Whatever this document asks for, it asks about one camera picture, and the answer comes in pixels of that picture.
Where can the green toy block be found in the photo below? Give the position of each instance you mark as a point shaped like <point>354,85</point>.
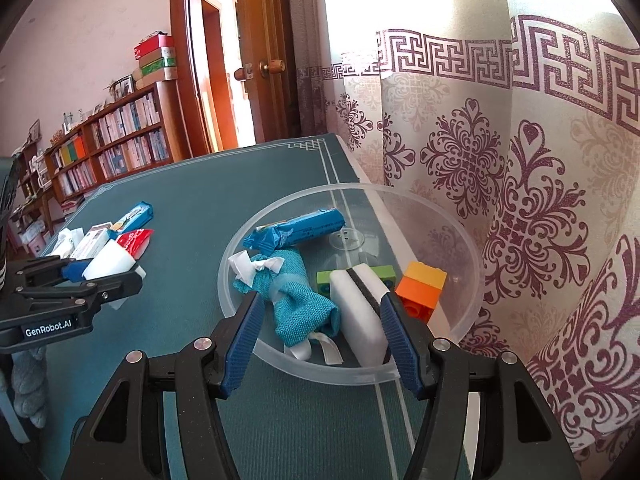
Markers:
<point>325,280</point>

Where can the blue cracker packet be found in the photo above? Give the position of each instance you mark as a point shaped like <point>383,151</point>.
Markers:
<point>135,215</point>
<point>300,230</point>

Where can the green box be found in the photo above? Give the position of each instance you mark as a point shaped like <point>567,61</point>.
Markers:
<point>160,63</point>

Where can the picture frame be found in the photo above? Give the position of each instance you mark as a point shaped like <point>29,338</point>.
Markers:
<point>123,87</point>

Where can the orange and yellow toy block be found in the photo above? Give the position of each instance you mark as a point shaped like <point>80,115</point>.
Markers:
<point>422,285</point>

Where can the olive box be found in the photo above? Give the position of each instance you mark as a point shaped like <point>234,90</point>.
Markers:
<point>156,55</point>

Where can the teal knitted pouch white ribbon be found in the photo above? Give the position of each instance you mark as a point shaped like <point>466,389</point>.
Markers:
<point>300,310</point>

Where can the cardboard box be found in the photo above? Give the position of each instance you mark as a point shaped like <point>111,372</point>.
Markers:
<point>160,75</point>

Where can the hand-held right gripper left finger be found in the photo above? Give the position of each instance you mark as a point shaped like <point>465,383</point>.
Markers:
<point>245,345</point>

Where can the teal table mat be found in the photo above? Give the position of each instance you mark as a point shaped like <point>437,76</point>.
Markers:
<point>200,200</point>

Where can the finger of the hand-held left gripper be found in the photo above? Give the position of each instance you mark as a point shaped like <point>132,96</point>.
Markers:
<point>45,266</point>
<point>115,285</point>

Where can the rows of books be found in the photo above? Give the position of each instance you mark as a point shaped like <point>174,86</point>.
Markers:
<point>125,150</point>

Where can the wooden door frame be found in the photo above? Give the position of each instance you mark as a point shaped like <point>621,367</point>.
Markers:
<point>180,60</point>

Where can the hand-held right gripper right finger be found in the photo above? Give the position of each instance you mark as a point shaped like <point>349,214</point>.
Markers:
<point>400,345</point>

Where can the white medicine box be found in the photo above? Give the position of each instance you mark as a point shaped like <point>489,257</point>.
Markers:
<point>92,245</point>

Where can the wooden door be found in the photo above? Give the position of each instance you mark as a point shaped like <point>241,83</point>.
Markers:
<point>265,20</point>

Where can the wooden bookshelf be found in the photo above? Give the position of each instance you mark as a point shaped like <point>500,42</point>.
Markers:
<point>170,110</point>

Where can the patterned curtain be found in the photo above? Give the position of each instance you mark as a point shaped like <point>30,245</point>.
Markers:
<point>500,160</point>

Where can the red box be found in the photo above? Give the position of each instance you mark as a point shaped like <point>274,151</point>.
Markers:
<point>152,45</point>

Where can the clear plastic bowl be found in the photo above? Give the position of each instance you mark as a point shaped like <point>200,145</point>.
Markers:
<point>450,260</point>

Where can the white sponge with black stripe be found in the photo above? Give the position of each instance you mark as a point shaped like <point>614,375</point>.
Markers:
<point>350,310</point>

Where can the white and blue tissue packet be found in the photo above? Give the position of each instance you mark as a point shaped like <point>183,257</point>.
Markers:
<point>65,242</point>

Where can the white tissue pack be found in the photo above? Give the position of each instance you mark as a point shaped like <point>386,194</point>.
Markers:
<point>107,262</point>

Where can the door knob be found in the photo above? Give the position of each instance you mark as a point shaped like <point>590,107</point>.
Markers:
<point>275,66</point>

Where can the red snack packet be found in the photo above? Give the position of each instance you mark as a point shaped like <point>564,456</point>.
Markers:
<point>135,241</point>

